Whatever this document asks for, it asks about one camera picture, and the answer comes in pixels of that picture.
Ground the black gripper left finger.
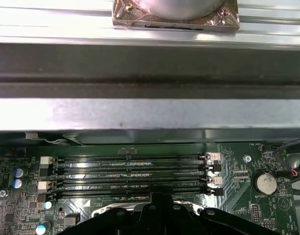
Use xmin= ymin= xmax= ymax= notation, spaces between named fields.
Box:
xmin=55 ymin=192 xmax=163 ymax=235

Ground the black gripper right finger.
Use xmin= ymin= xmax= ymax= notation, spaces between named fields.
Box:
xmin=162 ymin=192 xmax=290 ymax=235

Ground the metal socket cover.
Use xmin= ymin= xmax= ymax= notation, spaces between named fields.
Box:
xmin=91 ymin=199 xmax=206 ymax=220

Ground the green motherboard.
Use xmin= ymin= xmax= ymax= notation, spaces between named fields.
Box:
xmin=0 ymin=143 xmax=296 ymax=235

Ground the black RAM slot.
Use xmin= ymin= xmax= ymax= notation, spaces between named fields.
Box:
xmin=41 ymin=154 xmax=221 ymax=165
xmin=39 ymin=188 xmax=224 ymax=199
xmin=38 ymin=176 xmax=224 ymax=188
xmin=39 ymin=165 xmax=223 ymax=176

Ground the round coin battery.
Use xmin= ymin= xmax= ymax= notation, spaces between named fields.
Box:
xmin=256 ymin=170 xmax=277 ymax=195

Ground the open black PC case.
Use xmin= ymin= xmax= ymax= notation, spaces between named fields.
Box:
xmin=0 ymin=41 xmax=300 ymax=235

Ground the thin fan wire bundle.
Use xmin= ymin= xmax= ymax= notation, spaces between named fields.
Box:
xmin=272 ymin=137 xmax=300 ymax=157

